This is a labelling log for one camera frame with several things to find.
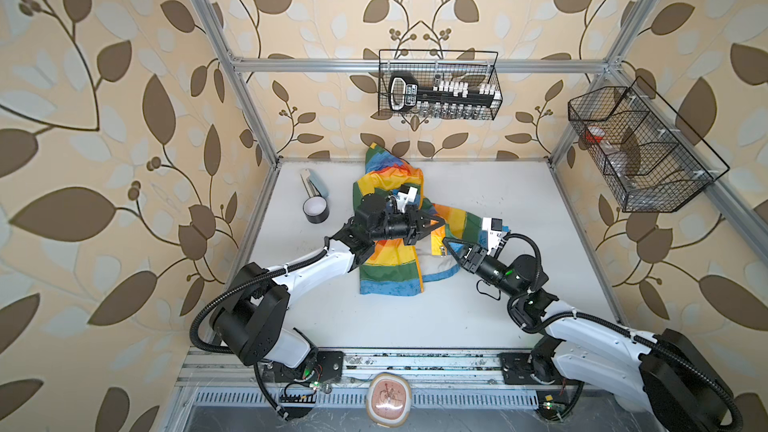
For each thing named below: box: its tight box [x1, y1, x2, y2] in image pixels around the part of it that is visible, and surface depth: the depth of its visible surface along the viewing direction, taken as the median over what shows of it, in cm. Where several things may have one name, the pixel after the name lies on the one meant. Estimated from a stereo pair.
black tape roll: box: [302, 196, 329, 224], surface depth 106 cm
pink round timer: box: [366, 372, 412, 428], surface depth 69 cm
